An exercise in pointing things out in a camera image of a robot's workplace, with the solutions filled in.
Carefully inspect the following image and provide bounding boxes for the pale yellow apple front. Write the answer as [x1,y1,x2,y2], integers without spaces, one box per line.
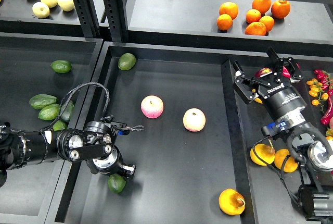
[32,2,50,19]

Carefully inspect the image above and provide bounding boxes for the yellow pear near apples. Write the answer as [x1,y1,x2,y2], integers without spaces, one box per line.
[254,97,263,104]

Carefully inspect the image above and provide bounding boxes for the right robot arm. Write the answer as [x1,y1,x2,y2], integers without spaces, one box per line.
[233,47,332,223]

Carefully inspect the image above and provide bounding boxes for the yellow pear left of row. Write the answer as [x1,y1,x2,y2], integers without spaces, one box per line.
[250,144,275,166]

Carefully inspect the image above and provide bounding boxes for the orange far left top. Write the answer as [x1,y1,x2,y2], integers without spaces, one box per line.
[219,2,239,20]

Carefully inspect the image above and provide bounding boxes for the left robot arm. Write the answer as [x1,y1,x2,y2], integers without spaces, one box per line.
[1,89,144,185]

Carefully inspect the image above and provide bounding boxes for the green avocado upper left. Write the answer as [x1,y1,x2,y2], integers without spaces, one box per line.
[50,59,72,73]

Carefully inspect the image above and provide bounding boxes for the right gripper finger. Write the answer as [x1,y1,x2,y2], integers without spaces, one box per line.
[233,61,270,104]
[266,47,303,83]

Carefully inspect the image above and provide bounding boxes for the black shelf upright posts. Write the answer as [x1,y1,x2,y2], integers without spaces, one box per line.
[73,0,129,43]

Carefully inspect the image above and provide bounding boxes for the green avocado pile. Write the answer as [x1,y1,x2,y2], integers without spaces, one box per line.
[29,94,58,109]
[52,120,67,131]
[38,104,60,121]

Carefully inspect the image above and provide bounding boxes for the pink red apple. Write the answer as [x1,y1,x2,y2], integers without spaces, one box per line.
[140,95,164,119]

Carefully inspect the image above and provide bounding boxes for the green avocado pile middle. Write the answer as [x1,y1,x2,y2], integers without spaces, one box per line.
[38,104,60,121]

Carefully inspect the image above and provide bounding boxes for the small orange centre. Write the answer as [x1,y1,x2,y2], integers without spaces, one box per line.
[246,9,262,24]

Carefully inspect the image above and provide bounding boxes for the green avocado pile top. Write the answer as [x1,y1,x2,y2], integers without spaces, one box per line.
[29,94,58,109]

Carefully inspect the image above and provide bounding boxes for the orange lower right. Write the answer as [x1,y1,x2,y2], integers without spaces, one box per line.
[259,16,275,33]

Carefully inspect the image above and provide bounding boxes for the green avocado in centre tray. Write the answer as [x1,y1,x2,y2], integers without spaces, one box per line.
[118,53,136,70]

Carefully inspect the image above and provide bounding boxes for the orange top right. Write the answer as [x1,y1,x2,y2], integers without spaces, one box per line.
[271,0,291,19]

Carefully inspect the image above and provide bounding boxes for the dark green avocado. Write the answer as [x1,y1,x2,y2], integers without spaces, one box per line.
[108,174,126,193]

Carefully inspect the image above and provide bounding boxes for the bright red apple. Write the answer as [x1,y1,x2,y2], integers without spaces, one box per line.
[283,62,302,79]

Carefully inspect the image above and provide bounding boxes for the pale yellow apple right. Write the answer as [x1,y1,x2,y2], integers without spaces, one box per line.
[57,0,74,12]

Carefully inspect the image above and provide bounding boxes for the red chili pepper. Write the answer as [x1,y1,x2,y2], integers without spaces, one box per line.
[320,96,332,125]

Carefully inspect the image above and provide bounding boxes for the black centre tray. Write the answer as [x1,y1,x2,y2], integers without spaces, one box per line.
[44,41,333,224]

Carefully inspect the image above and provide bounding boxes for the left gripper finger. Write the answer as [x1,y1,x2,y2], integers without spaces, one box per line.
[120,164,136,179]

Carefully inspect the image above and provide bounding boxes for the green avocado pile bottom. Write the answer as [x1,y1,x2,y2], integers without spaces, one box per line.
[52,120,67,131]

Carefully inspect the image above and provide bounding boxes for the dark avocado pile right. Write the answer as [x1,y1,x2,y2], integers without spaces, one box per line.
[60,101,75,122]

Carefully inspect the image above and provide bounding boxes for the orange front bottom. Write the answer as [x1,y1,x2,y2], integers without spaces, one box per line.
[245,21,267,36]

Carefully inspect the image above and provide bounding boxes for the orange far left bottom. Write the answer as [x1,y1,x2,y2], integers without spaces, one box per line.
[216,14,233,31]

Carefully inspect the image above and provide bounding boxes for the yellow pear middle of row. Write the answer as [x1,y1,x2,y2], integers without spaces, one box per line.
[274,148,298,173]

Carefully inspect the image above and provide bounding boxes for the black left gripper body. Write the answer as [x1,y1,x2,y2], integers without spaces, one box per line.
[87,147,125,176]

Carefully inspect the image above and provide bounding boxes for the orange top centre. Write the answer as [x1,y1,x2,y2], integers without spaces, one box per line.
[252,0,272,15]

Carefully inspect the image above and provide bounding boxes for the black tray divider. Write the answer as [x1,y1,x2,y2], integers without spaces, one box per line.
[221,60,258,223]

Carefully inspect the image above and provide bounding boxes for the yellow pear brown spot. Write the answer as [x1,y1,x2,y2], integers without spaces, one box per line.
[219,189,246,216]

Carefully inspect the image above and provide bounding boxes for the dark red apple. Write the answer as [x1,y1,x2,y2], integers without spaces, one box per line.
[254,67,272,78]

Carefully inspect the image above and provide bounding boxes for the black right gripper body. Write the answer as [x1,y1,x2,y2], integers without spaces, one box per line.
[257,74,306,121]

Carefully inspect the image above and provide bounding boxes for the pale pink apple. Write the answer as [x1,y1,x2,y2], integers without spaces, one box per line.
[183,108,206,132]

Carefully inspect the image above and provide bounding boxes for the yellow pear of row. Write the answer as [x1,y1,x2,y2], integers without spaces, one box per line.
[250,144,275,166]
[274,148,298,173]

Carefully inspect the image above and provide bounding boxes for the cherry tomato bunch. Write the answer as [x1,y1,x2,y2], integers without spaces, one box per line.
[306,69,332,106]

